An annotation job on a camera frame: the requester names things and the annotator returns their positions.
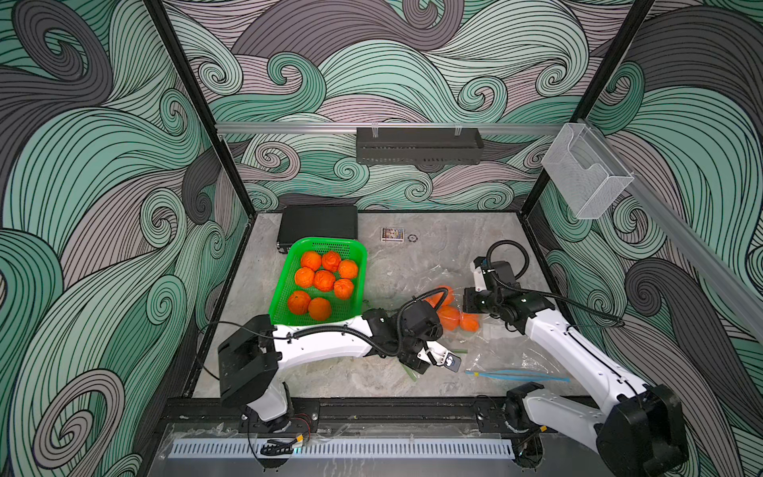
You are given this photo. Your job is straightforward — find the green-zip bag of oranges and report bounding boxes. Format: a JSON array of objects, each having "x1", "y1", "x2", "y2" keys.
[{"x1": 420, "y1": 287, "x2": 558, "y2": 382}]

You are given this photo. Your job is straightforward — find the blue-zip bag of oranges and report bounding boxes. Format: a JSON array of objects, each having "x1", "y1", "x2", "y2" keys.
[{"x1": 457, "y1": 350, "x2": 573, "y2": 384}]

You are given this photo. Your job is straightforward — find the orange fruit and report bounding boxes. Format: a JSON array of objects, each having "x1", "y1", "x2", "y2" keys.
[
  {"x1": 313, "y1": 270, "x2": 336, "y2": 292},
  {"x1": 294, "y1": 268, "x2": 315, "y2": 288},
  {"x1": 333, "y1": 278, "x2": 355, "y2": 300},
  {"x1": 308, "y1": 297, "x2": 332, "y2": 322},
  {"x1": 321, "y1": 250, "x2": 342, "y2": 273},
  {"x1": 338, "y1": 260, "x2": 360, "y2": 280},
  {"x1": 287, "y1": 290, "x2": 311, "y2": 316}
]

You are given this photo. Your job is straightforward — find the orange fruit taken out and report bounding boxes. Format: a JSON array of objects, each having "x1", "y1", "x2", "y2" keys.
[{"x1": 300, "y1": 250, "x2": 323, "y2": 271}]

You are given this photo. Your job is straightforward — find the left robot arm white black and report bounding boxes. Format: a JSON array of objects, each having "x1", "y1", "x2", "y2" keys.
[{"x1": 215, "y1": 287, "x2": 458, "y2": 423}]

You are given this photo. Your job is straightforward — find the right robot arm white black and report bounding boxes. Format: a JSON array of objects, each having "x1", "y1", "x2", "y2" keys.
[{"x1": 463, "y1": 240, "x2": 689, "y2": 476}]

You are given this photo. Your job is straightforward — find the small card box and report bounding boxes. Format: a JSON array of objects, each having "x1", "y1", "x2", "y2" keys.
[{"x1": 381, "y1": 228, "x2": 405, "y2": 242}]

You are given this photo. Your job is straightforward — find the green plastic basket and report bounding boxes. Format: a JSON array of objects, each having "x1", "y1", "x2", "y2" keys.
[{"x1": 269, "y1": 238, "x2": 368, "y2": 326}]

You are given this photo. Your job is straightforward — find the black hard case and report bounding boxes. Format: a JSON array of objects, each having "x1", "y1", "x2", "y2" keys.
[{"x1": 276, "y1": 205, "x2": 359, "y2": 254}]

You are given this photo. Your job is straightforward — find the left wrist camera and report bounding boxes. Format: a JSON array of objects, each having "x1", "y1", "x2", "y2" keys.
[{"x1": 422, "y1": 341, "x2": 462, "y2": 373}]

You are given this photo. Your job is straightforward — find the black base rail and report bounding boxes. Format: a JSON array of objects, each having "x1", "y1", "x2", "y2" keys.
[{"x1": 159, "y1": 395, "x2": 524, "y2": 435}]

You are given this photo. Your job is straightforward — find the clear acrylic wall holder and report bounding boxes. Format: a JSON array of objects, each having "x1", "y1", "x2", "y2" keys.
[{"x1": 542, "y1": 122, "x2": 633, "y2": 220}]

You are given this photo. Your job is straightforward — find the black wall tray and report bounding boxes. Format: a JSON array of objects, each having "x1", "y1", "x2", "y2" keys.
[{"x1": 356, "y1": 126, "x2": 485, "y2": 172}]

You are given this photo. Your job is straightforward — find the aluminium wall rail back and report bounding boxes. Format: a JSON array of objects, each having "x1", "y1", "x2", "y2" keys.
[{"x1": 215, "y1": 121, "x2": 564, "y2": 137}]

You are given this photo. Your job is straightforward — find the aluminium wall rail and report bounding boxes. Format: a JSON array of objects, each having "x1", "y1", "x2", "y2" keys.
[
  {"x1": 576, "y1": 119, "x2": 762, "y2": 341},
  {"x1": 215, "y1": 121, "x2": 564, "y2": 137}
]

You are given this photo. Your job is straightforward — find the white slotted cable duct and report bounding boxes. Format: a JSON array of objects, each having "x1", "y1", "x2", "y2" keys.
[{"x1": 167, "y1": 437, "x2": 515, "y2": 460}]

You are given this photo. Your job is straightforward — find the aluminium wall rail right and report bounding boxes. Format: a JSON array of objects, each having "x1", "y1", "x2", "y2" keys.
[{"x1": 576, "y1": 119, "x2": 762, "y2": 341}]

